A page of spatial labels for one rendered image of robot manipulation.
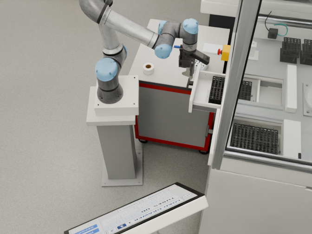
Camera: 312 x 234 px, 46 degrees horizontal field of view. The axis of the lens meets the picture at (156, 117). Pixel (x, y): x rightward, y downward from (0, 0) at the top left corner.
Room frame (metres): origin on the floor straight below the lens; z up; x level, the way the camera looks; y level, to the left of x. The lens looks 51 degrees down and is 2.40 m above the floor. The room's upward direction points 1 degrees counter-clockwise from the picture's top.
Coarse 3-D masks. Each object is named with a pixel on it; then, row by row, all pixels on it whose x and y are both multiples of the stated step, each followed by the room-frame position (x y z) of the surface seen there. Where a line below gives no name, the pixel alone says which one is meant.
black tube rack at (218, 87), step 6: (216, 78) 1.47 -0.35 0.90; (222, 78) 1.47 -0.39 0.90; (216, 84) 1.45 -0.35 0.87; (222, 84) 1.42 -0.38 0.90; (216, 90) 1.38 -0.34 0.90; (222, 90) 1.40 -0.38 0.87; (210, 96) 1.36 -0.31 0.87; (216, 96) 1.33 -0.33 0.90; (210, 102) 1.32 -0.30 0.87; (216, 102) 1.32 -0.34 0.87
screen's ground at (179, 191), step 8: (176, 192) 0.67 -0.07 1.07; (184, 192) 0.66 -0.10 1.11; (168, 200) 0.62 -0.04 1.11; (120, 208) 0.65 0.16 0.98; (144, 208) 0.60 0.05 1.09; (152, 208) 0.59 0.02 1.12; (168, 208) 0.56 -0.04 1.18; (104, 216) 0.62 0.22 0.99; (136, 216) 0.55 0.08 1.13; (88, 224) 0.58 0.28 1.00; (120, 224) 0.52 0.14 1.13; (72, 232) 0.55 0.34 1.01; (104, 232) 0.49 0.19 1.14
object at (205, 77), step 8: (200, 72) 1.54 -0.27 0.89; (208, 72) 1.53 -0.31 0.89; (200, 80) 1.52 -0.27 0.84; (208, 80) 1.52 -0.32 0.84; (200, 88) 1.46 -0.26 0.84; (208, 88) 1.45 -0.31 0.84; (200, 96) 1.39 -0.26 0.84; (200, 104) 1.29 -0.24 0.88; (208, 104) 1.28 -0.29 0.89; (216, 104) 1.28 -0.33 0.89
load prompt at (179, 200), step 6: (180, 198) 0.61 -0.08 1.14; (168, 204) 0.59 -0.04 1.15; (174, 204) 0.58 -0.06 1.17; (156, 210) 0.56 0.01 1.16; (138, 216) 0.55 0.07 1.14; (144, 216) 0.54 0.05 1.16; (126, 222) 0.53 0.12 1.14; (132, 222) 0.52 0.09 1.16; (114, 228) 0.50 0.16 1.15; (120, 228) 0.49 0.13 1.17
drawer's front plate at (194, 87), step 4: (200, 64) 1.56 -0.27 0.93; (200, 68) 1.55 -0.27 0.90; (196, 72) 1.49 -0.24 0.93; (196, 76) 1.46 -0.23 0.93; (196, 80) 1.43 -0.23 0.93; (196, 84) 1.42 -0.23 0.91; (192, 88) 1.37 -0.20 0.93; (196, 88) 1.44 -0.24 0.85; (192, 92) 1.34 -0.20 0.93; (192, 96) 1.31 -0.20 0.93; (192, 100) 1.29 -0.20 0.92; (192, 104) 1.29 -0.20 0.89
